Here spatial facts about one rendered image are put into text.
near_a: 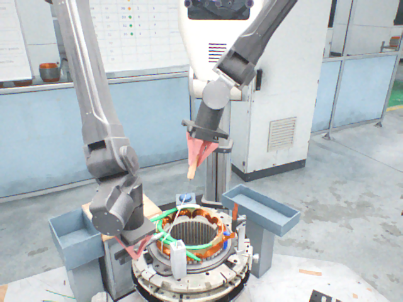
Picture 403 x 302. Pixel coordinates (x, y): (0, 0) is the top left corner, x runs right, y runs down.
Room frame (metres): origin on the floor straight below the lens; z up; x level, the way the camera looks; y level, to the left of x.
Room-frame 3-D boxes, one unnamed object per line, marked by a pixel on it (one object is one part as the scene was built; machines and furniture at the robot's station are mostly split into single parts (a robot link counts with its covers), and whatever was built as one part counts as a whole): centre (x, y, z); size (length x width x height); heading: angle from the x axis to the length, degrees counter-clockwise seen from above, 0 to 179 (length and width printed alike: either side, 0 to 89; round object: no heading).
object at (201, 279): (0.68, 0.04, 1.09); 0.32 x 0.32 x 0.01
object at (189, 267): (0.68, 0.04, 1.05); 0.22 x 0.22 x 0.12
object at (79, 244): (0.78, 0.40, 0.92); 0.17 x 0.11 x 0.28; 37
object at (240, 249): (0.64, -0.09, 1.15); 0.03 x 0.02 x 0.12; 110
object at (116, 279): (0.87, 0.27, 0.91); 0.19 x 0.19 x 0.26; 37
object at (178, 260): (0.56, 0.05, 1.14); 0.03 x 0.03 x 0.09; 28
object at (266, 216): (0.91, -0.19, 0.92); 0.25 x 0.11 x 0.28; 45
